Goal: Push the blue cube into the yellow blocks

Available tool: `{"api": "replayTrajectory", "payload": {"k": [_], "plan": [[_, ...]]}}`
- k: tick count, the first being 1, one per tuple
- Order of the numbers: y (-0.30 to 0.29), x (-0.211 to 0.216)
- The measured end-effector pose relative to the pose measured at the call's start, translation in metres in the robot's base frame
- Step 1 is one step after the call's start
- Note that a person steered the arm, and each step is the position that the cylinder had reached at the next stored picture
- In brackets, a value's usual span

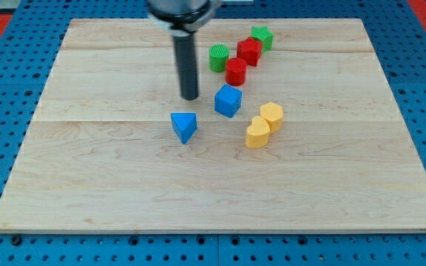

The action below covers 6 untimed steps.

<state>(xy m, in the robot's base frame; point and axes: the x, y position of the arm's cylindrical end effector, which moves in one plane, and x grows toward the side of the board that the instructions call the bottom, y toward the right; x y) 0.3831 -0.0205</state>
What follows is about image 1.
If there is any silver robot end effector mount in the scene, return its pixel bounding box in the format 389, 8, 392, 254
146, 0, 222, 36

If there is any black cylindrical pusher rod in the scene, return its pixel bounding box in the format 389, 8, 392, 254
172, 34, 199, 100

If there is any blue cube block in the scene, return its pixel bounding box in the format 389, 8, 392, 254
214, 84, 243, 118

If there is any green cylinder block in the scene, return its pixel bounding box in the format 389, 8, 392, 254
209, 44, 229, 72

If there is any red cylinder block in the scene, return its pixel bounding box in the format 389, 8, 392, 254
225, 58, 247, 86

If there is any red star block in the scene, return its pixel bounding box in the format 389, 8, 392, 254
237, 37, 263, 67

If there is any blue triangle block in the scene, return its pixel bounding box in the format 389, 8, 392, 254
171, 112, 197, 144

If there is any green star block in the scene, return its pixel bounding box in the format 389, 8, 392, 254
250, 26, 274, 52

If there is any yellow hexagon block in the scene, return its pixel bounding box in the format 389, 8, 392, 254
260, 102, 283, 133

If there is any yellow heart block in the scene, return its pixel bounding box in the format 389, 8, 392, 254
245, 116, 270, 149

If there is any light wooden board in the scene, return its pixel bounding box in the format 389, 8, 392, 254
0, 18, 426, 234

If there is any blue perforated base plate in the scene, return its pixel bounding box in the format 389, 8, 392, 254
0, 0, 426, 265

